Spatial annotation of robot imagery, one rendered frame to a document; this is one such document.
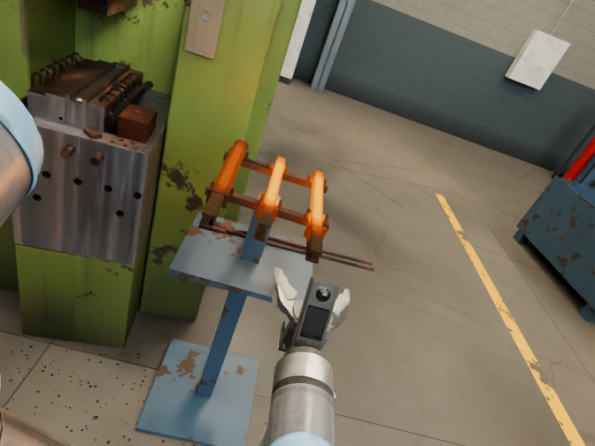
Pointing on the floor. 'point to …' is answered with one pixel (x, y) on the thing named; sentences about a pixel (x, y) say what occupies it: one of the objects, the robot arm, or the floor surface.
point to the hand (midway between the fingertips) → (313, 275)
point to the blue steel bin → (565, 235)
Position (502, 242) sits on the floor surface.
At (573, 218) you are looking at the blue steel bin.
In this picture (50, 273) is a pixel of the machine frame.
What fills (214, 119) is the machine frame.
